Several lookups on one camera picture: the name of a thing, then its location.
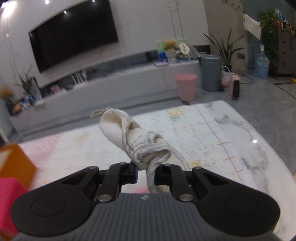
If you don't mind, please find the white cloth shoe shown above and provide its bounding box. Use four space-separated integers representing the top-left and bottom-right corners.
90 108 190 193

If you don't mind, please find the white marble TV console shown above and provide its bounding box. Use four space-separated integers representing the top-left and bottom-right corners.
10 60 201 135

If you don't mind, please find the white wifi router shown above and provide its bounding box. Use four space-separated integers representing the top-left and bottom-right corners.
71 70 88 85

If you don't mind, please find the orange cardboard storage box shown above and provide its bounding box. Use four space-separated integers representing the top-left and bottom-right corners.
1 143 37 190

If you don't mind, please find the red transparent ball box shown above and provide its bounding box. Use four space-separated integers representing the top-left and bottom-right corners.
0 178 27 240

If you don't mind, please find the pink space heater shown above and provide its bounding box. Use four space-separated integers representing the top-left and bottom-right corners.
221 66 241 99

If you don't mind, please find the grey trash bin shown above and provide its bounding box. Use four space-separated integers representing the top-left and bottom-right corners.
200 54 222 92

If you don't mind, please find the green potted plant in vase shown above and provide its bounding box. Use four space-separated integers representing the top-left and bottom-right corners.
16 74 44 106

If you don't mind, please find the teddy bear plush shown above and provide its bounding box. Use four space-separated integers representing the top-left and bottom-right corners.
164 40 176 52

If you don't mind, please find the tall leafy floor plant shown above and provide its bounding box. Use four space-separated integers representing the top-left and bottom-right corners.
204 29 245 70

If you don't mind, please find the blue vase with dried flowers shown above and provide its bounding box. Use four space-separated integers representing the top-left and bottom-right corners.
0 85 14 116

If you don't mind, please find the blue water jug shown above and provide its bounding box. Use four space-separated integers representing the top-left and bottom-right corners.
254 44 269 79

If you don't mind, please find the white hanging tote bag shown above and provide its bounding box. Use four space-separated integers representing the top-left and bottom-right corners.
243 14 261 40

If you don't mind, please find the grey drawer cabinet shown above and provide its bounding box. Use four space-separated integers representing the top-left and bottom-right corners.
277 29 296 74

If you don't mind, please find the trailing green ivy plant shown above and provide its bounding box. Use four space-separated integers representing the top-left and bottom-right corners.
259 9 279 69

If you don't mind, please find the black wall television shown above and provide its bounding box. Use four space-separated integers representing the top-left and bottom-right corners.
29 1 118 72

